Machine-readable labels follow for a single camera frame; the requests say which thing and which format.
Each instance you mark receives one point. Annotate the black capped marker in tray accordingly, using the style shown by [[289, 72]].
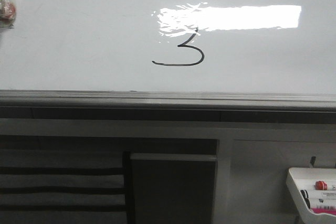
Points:
[[320, 199]]

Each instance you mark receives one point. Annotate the pink whiteboard eraser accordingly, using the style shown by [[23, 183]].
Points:
[[323, 211]]

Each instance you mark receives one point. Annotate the grey whiteboard ledge rail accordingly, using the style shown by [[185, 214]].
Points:
[[169, 106]]

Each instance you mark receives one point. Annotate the red capped marker in tray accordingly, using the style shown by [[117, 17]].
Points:
[[325, 185]]

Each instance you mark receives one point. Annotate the red magnet taped to marker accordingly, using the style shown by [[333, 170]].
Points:
[[8, 14]]

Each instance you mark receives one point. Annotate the white whiteboard surface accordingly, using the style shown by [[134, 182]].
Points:
[[222, 46]]

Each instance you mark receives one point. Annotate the dark panel with white top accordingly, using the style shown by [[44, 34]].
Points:
[[174, 188]]

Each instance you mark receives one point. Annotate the white plastic marker tray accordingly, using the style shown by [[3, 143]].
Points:
[[304, 179]]

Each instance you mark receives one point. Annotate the black striped slatted panel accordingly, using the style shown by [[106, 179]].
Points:
[[65, 187]]

